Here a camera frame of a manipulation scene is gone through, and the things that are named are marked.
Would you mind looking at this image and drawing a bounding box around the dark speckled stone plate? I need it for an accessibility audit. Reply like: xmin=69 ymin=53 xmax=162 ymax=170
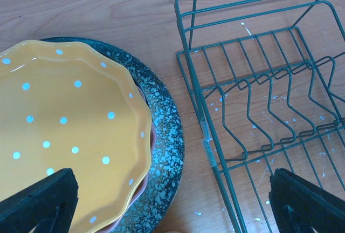
xmin=47 ymin=37 xmax=185 ymax=232

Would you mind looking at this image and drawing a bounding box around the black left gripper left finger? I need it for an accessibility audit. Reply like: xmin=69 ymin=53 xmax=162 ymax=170
xmin=1 ymin=168 xmax=78 ymax=232

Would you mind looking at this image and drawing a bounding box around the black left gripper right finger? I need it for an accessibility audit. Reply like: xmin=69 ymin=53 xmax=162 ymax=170
xmin=269 ymin=168 xmax=344 ymax=232

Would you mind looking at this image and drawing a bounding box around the green wire dish rack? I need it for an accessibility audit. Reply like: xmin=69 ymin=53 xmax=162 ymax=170
xmin=174 ymin=0 xmax=344 ymax=232

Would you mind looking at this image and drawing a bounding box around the yellow polka dot plate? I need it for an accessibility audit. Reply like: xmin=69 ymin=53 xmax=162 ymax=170
xmin=1 ymin=40 xmax=151 ymax=232

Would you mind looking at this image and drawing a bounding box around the pink scalloped plate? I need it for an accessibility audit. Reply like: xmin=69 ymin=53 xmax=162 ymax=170
xmin=98 ymin=86 xmax=157 ymax=233

